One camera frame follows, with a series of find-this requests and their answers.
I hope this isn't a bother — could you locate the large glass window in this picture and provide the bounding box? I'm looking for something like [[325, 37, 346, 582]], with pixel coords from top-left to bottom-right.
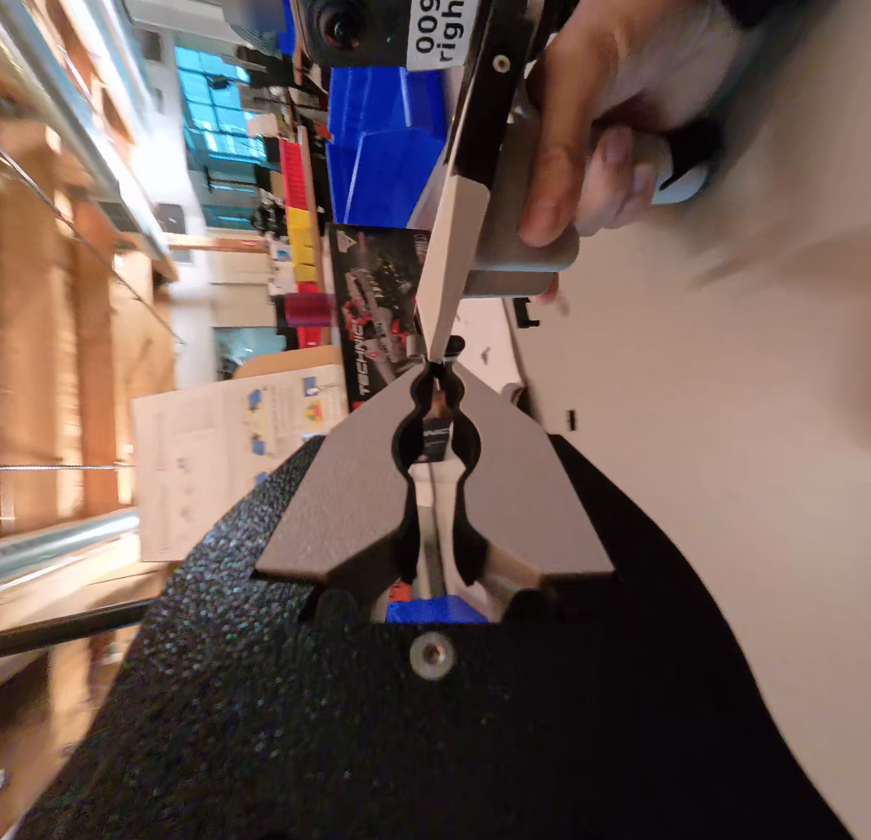
[[174, 45, 268, 230]]

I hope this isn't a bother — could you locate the person's right hand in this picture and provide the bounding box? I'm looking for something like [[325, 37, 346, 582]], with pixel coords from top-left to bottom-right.
[[519, 0, 753, 250]]

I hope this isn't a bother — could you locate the small black toy assembly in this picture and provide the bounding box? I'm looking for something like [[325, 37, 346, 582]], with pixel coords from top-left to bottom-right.
[[426, 335, 468, 379]]

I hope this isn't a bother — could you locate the black metal rod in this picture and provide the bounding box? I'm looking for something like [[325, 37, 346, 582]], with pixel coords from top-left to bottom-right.
[[0, 598, 163, 658]]

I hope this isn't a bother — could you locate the open white instruction booklet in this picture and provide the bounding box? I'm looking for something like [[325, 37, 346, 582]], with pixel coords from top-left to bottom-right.
[[455, 299, 528, 408]]

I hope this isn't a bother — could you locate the maroon cylinder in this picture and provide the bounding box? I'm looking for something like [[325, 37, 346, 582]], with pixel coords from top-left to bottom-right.
[[284, 293, 332, 329]]

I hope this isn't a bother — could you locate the small white printed box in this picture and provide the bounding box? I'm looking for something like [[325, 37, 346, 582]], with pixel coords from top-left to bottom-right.
[[269, 237, 295, 296]]

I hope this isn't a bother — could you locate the white printed instruction sheet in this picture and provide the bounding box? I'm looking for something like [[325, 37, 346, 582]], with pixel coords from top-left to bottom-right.
[[131, 364, 349, 562]]

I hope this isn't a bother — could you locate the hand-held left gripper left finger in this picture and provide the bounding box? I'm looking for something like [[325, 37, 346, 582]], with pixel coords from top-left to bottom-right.
[[255, 362, 436, 623]]

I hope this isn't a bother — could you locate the black toy set box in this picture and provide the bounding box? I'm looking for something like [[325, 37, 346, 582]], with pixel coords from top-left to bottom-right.
[[328, 224, 453, 463]]

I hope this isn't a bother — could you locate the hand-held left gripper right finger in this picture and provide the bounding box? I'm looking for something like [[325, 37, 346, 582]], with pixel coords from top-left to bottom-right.
[[435, 362, 617, 623]]

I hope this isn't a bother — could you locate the tan wooden board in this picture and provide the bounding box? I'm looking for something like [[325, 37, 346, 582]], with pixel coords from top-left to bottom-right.
[[233, 345, 336, 381]]

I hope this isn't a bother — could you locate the silver spiral air duct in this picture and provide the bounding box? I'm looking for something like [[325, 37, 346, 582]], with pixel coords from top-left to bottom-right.
[[0, 0, 174, 262], [0, 510, 142, 585]]

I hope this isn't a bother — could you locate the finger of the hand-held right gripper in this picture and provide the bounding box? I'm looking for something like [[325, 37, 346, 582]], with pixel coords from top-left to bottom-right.
[[415, 175, 491, 366]]

